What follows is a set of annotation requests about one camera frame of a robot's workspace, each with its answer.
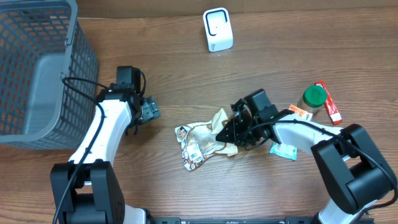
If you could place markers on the green lid jar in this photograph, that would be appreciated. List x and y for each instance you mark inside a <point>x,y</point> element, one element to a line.
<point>312,99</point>

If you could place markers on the teal wet wipes pack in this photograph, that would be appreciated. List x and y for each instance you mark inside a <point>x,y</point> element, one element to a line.
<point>284,150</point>

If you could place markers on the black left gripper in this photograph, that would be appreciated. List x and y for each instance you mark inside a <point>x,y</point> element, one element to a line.
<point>149,109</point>

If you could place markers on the red stick sachet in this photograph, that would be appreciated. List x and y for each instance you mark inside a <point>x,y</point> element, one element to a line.
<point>330,105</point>

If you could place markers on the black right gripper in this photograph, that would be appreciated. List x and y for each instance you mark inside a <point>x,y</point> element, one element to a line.
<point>241,126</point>

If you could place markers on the white barcode scanner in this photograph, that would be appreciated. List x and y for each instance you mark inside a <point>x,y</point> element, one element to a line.
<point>218,30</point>

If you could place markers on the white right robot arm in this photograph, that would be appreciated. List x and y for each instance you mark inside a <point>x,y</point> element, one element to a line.
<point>356,175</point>

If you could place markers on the orange Kleenex tissue pack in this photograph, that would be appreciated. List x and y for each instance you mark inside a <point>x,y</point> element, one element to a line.
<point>302,113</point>

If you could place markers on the grey plastic basket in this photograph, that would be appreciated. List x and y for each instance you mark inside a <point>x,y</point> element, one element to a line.
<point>48,70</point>

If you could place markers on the beige snack bag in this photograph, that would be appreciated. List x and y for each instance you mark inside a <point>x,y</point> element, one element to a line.
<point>198,141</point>

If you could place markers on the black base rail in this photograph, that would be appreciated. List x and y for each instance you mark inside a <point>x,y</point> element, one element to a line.
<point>236,221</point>

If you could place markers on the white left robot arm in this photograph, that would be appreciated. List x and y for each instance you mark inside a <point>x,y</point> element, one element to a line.
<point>85,189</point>

